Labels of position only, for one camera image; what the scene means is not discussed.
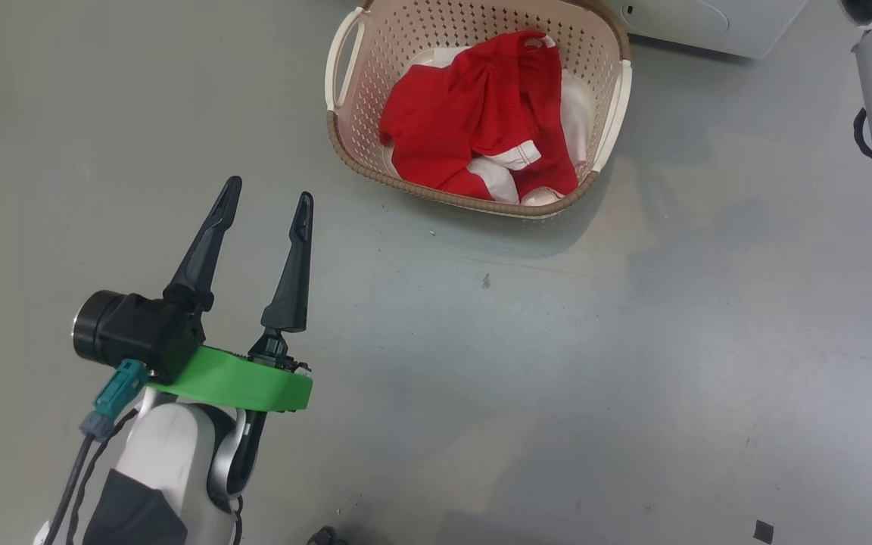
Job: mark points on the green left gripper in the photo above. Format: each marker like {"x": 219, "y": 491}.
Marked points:
{"x": 239, "y": 382}

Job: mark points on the red and white garment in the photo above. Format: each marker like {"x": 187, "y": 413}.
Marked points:
{"x": 466, "y": 113}

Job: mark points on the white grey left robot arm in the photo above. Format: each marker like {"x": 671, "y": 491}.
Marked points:
{"x": 167, "y": 446}

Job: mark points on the cream perforated basket brown rim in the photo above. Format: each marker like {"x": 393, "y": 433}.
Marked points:
{"x": 436, "y": 26}

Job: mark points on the white front-load washing machine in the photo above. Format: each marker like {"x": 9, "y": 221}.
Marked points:
{"x": 708, "y": 23}

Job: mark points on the black square floor marker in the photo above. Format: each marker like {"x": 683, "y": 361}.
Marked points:
{"x": 764, "y": 532}

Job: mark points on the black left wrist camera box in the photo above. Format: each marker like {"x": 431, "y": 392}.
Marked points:
{"x": 148, "y": 337}

